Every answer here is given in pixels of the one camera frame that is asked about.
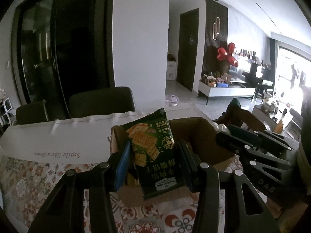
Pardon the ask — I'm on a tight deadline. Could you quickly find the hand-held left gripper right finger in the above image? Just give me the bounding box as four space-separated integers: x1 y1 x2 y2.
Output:
176 139 284 233

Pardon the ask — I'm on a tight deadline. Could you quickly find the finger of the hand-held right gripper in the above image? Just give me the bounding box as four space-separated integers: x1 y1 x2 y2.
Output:
228 124 293 151
215 131 295 167

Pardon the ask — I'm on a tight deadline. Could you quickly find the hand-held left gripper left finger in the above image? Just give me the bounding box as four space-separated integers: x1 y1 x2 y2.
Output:
27 140 133 233

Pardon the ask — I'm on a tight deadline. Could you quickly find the brown cardboard box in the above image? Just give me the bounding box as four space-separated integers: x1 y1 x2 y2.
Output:
110 116 240 201

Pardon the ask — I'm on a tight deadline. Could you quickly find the green cracker packet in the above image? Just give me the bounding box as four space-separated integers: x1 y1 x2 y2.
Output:
121 108 187 201

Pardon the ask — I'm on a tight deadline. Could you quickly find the white plastic bag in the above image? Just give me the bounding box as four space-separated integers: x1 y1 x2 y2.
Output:
214 123 231 135

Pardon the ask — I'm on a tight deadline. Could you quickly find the green cloth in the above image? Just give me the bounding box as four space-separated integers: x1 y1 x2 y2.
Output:
227 97 242 112

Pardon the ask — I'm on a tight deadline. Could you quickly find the white low cabinet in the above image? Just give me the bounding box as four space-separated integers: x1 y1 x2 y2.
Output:
197 80 258 105

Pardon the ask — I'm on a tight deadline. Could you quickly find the black piano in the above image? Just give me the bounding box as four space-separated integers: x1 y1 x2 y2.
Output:
242 62 274 96

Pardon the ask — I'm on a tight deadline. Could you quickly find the white printed table cover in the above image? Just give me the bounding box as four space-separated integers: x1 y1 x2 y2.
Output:
0 110 196 163

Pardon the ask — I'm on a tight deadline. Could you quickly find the wide dark upholstered chair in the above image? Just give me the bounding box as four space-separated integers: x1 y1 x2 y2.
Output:
68 86 136 120

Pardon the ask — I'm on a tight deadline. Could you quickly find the dark curtain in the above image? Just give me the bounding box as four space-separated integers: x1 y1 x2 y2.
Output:
268 37 280 98

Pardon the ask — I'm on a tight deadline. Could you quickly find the red balloon decoration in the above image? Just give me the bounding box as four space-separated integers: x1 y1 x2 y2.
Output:
217 42 239 66

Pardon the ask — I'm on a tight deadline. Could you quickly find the stack of white boxes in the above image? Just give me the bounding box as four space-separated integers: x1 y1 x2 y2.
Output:
168 53 178 80

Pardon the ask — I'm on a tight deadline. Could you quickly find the floral patterned tablecloth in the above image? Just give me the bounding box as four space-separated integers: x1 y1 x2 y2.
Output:
0 153 281 233

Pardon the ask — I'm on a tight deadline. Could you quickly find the dark interior door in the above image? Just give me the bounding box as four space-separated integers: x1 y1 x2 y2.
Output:
176 8 199 93

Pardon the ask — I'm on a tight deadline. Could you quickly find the narrow dark upholstered chair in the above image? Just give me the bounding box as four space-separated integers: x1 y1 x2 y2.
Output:
16 100 49 126

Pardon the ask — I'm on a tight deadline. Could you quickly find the white storage rack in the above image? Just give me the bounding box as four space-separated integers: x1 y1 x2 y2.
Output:
0 87 15 125

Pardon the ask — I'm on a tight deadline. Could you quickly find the dark glass sliding door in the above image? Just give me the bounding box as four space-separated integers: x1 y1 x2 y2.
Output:
12 0 116 118

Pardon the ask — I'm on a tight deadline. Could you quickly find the wall shelf with ornaments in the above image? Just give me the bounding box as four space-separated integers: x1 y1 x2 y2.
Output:
233 49 258 60

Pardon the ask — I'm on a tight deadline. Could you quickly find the dark slatted wall panel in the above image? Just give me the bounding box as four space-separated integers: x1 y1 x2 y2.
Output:
203 0 229 79

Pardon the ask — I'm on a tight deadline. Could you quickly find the clip-shaped wall light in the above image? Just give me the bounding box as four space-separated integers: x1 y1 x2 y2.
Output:
212 17 221 41

